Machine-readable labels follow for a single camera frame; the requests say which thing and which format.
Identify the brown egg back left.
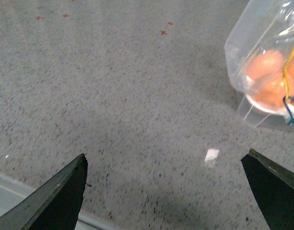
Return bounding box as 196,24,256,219
246,50,284,81

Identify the teal rubber band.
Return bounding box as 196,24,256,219
282,96,294,125

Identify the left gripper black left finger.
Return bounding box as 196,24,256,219
0,154,88,230

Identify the clear plastic egg box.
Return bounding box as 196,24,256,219
224,0,294,132

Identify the brown egg front left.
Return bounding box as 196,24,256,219
252,72,285,108

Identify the yellow rubber band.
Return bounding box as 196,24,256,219
282,46,294,99

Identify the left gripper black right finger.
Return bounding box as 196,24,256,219
241,149,294,230

